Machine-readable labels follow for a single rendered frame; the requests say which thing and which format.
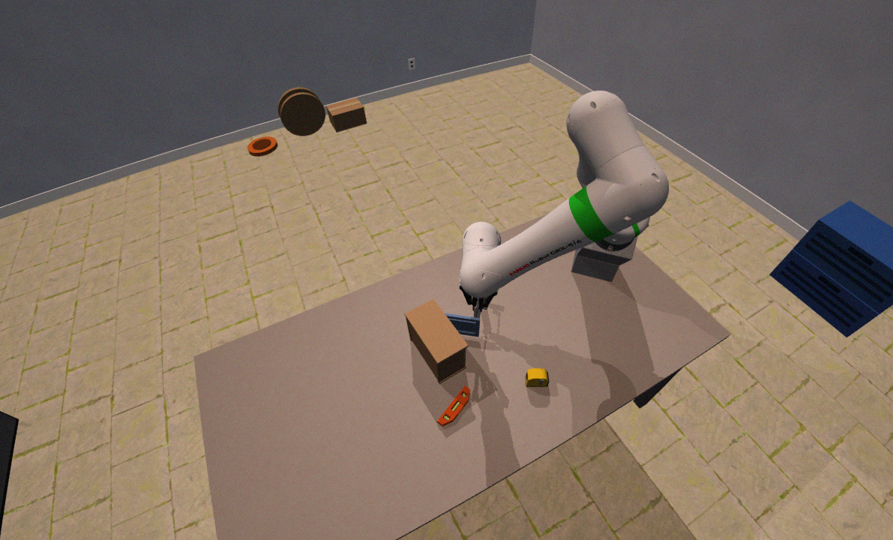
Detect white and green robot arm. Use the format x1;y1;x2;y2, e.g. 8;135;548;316
460;91;669;298

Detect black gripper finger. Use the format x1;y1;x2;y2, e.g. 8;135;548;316
460;285;478;317
478;290;498;318

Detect orange spirit level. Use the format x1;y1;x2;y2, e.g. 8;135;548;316
437;386;470;426

